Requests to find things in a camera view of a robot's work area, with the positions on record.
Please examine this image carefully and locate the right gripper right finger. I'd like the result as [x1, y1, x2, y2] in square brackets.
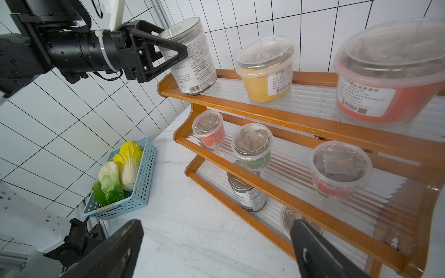
[290, 219, 368, 278]

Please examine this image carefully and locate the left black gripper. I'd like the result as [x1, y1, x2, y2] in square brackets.
[114, 20, 188, 83]

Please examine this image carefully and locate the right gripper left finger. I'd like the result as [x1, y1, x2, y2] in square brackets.
[61, 220, 144, 278]

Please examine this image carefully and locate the tall white-lid seed jar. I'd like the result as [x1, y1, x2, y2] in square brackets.
[159, 17, 217, 96]

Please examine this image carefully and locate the yellow seed cup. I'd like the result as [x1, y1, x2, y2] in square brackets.
[235, 35, 296, 103]

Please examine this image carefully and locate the red seed cup top shelf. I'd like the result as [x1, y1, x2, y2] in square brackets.
[334, 18, 445, 127]

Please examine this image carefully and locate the red seed cup shelf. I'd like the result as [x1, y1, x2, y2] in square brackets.
[280, 205, 324, 240]
[334, 18, 445, 127]

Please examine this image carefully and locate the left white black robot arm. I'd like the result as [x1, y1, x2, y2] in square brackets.
[1, 1, 188, 98]

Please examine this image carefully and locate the red seed cup bottom shelf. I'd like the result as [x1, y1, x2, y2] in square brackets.
[280, 205, 324, 240]

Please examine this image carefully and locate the wooden three-tier shelf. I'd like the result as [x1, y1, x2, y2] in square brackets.
[157, 70, 445, 278]

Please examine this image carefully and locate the green seed cup middle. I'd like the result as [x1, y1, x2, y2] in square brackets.
[231, 123, 273, 171]

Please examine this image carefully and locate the light blue plastic basket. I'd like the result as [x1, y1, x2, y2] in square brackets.
[82, 136, 157, 220]

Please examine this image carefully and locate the pale green cabbage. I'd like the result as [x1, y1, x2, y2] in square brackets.
[99, 161, 124, 206]

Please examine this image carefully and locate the yellow green cabbage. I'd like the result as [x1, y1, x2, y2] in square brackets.
[112, 141, 143, 192]

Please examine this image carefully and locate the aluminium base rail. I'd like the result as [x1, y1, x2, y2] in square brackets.
[1, 234, 38, 278]

